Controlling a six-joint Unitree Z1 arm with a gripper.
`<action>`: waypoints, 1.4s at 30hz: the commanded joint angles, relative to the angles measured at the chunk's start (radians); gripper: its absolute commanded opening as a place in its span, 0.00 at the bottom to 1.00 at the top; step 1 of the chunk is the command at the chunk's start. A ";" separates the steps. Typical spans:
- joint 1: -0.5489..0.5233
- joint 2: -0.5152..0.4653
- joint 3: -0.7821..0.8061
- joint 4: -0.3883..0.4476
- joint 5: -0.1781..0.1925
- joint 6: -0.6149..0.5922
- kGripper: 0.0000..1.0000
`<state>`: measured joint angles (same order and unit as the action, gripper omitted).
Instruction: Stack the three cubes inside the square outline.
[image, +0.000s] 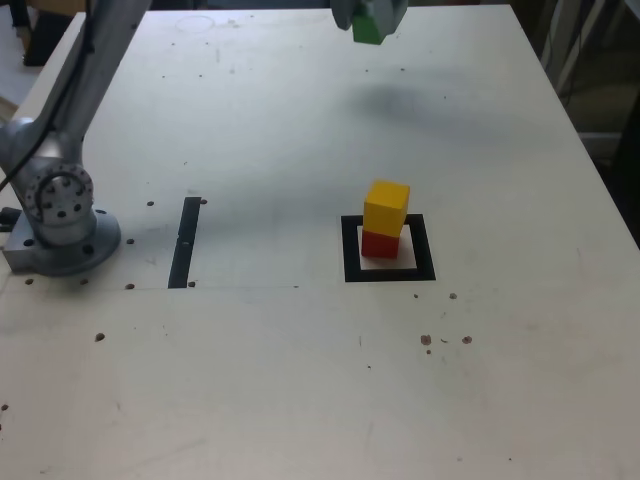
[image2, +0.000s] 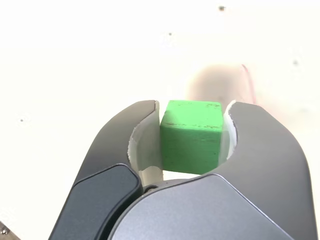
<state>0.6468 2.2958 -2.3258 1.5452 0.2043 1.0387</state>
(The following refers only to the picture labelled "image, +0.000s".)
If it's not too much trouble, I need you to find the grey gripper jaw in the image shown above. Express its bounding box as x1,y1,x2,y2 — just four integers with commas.
372,0,409,40
332,0,364,31

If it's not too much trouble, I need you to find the green cube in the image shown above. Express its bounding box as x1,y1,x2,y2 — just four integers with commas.
351,2,390,46

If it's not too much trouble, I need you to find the yellow cube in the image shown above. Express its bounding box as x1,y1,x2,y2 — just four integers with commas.
363,179,411,237

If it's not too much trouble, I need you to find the red cube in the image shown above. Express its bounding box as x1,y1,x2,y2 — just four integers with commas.
360,228,401,260

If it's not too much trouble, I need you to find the black tape square outline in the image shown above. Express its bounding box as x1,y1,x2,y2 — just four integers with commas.
340,213,437,284

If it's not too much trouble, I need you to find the black tape strip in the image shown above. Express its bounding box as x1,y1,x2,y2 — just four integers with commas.
167,196,201,290

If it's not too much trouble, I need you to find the dark background object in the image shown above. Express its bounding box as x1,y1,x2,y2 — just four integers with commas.
9,0,86,67

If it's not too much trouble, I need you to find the white chair frame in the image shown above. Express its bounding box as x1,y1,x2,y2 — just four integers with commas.
542,0,640,101

